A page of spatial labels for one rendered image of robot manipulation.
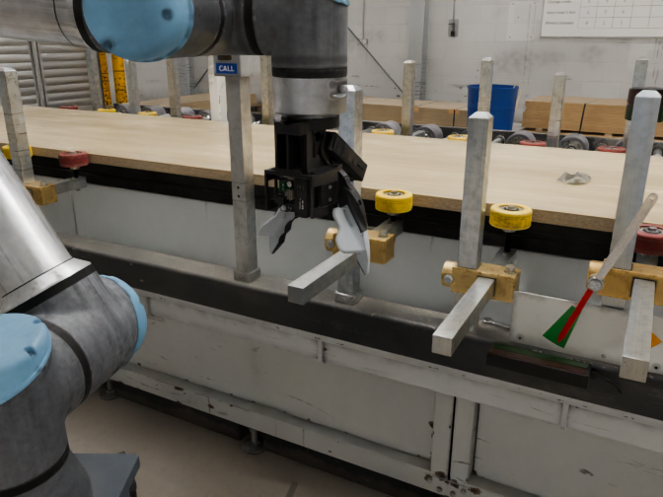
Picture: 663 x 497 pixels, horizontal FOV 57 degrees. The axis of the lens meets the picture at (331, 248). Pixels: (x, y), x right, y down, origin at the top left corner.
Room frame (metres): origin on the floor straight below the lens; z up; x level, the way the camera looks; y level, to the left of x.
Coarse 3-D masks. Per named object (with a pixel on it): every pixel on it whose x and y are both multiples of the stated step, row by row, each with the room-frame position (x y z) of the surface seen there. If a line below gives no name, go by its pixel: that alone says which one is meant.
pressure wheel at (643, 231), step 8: (648, 224) 1.05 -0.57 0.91; (640, 232) 1.00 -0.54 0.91; (648, 232) 1.01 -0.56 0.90; (656, 232) 1.00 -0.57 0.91; (640, 240) 0.99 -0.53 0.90; (648, 240) 0.98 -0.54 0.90; (656, 240) 0.97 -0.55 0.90; (640, 248) 0.98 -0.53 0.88; (648, 248) 0.98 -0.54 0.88; (656, 248) 0.97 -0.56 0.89
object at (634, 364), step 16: (640, 256) 1.00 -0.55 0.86; (656, 256) 1.00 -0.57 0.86; (640, 288) 0.86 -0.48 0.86; (640, 304) 0.80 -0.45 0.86; (640, 320) 0.75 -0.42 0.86; (640, 336) 0.70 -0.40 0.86; (624, 352) 0.66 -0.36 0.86; (640, 352) 0.66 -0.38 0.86; (624, 368) 0.65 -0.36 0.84; (640, 368) 0.64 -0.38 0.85
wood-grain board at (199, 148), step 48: (0, 144) 1.96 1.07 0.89; (48, 144) 1.92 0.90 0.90; (96, 144) 1.92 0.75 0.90; (144, 144) 1.92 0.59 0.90; (192, 144) 1.92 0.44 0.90; (384, 144) 1.92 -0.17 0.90; (432, 144) 1.92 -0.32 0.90; (432, 192) 1.30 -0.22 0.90; (528, 192) 1.30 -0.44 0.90; (576, 192) 1.30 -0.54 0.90
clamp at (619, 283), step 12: (600, 264) 0.94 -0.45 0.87; (636, 264) 0.94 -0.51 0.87; (588, 276) 0.93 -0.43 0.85; (612, 276) 0.92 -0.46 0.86; (624, 276) 0.91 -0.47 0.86; (636, 276) 0.90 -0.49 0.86; (648, 276) 0.89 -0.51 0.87; (660, 276) 0.89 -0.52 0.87; (612, 288) 0.92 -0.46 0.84; (624, 288) 0.91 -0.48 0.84; (660, 288) 0.88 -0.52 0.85; (660, 300) 0.88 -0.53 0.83
